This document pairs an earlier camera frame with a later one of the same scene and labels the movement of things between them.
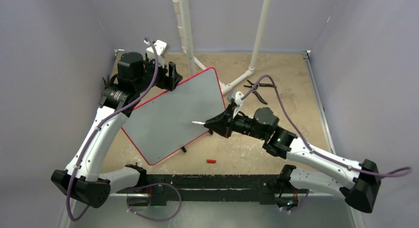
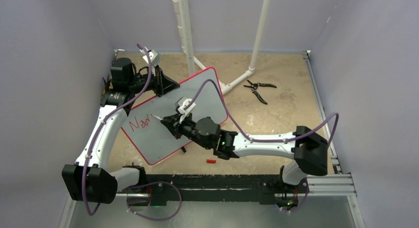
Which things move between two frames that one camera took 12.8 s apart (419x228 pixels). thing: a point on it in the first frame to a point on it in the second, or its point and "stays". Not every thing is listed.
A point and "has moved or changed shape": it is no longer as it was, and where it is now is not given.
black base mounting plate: (158, 187) stays
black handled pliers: (257, 94) stays
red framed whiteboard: (163, 125) stays
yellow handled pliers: (106, 84) stays
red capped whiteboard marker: (198, 122) has moved or changed shape
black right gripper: (223, 123) to (175, 127)
